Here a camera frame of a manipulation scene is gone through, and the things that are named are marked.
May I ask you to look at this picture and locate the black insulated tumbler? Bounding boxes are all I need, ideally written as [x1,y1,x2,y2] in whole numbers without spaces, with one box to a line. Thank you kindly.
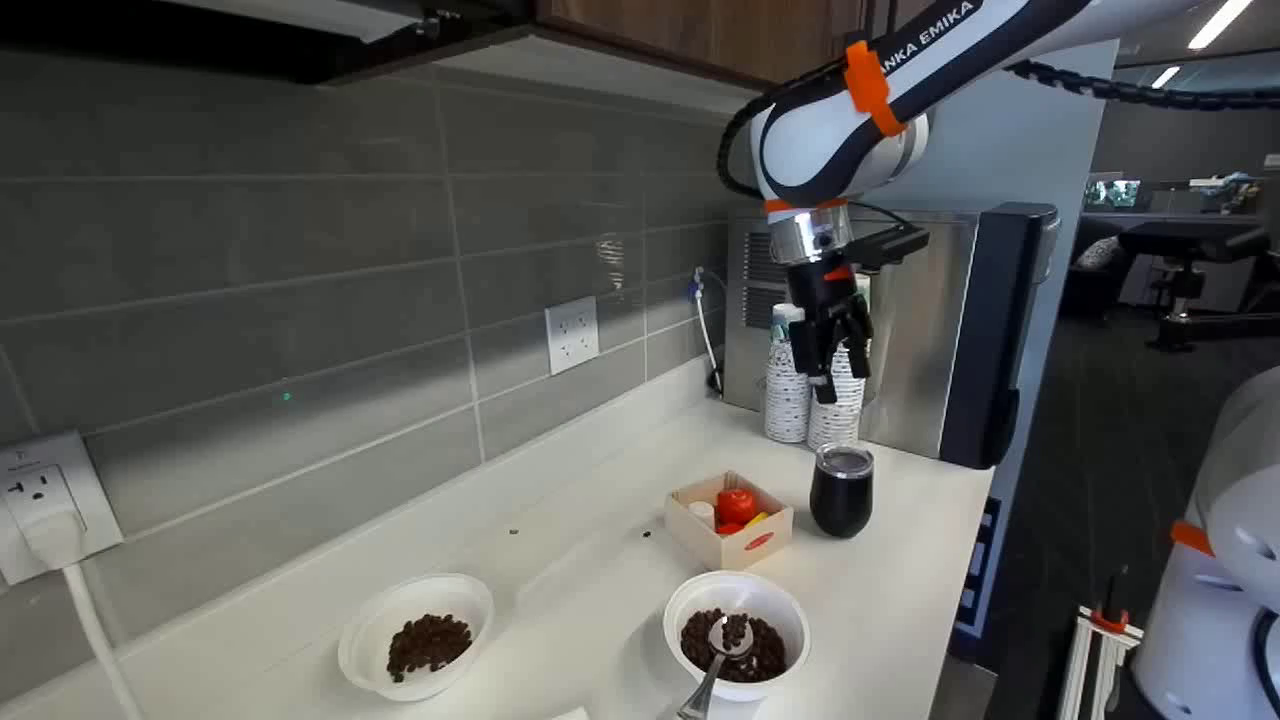
[807,441,881,546]

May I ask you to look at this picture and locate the dark beans pile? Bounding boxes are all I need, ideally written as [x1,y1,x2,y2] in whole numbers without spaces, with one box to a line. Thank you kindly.
[383,613,478,689]

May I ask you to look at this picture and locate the white bowl without spoon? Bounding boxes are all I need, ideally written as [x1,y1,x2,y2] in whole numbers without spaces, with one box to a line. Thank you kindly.
[335,572,498,703]

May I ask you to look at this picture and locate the long ceiling light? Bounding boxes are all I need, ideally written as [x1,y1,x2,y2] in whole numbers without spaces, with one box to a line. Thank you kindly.
[1185,0,1261,57]

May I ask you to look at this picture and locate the small wooden box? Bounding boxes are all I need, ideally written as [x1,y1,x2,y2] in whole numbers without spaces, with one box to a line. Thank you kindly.
[658,469,797,576]

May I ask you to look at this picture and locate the metal spoon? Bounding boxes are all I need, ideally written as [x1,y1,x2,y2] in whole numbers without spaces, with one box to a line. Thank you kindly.
[672,613,761,720]

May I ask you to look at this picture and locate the white power cable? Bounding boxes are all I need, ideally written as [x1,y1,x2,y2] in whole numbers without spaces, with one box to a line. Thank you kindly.
[7,496,145,720]

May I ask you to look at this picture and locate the black corrugated cable conduit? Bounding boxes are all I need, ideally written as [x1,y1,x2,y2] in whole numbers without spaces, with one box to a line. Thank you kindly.
[1002,57,1280,118]

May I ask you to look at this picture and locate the red toy tomato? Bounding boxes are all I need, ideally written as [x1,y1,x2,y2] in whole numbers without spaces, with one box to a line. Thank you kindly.
[710,484,769,542]

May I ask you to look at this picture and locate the white bottle near wall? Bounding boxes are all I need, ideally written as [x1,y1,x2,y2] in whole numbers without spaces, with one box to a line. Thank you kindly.
[761,301,814,450]

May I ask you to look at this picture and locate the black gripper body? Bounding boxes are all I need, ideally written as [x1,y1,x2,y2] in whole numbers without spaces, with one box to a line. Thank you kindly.
[778,256,877,347]

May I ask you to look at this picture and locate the white four-socket outlet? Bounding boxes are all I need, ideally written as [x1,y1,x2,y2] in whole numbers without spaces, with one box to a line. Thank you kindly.
[539,291,605,382]

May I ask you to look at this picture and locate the white outlet with plug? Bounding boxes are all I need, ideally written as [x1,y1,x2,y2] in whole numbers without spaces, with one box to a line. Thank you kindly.
[0,430,127,594]

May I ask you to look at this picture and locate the patterned paper cup stack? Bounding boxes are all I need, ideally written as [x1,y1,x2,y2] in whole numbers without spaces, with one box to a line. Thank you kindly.
[804,347,868,458]

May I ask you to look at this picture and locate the dark beans under spoon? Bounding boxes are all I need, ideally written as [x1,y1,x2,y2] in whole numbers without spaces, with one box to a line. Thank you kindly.
[677,604,793,689]

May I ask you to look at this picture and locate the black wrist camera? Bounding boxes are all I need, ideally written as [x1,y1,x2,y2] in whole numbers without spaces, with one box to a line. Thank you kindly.
[843,220,932,279]

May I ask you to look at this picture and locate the blue sign panel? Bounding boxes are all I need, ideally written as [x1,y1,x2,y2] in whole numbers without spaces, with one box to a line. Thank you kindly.
[951,494,1002,643]

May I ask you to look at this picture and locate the white bowl with spoon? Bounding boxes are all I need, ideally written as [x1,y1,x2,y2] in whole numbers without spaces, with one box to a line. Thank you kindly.
[658,569,811,703]

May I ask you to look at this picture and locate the wooden upper cabinet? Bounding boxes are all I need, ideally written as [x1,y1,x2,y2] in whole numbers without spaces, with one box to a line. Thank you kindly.
[0,0,935,124]

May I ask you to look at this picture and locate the white rods with red clip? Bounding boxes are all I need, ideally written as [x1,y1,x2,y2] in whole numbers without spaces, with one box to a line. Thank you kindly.
[1055,599,1148,720]

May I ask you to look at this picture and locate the dark background desk equipment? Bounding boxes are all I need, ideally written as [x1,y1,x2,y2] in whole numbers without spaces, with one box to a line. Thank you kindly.
[1063,169,1280,354]

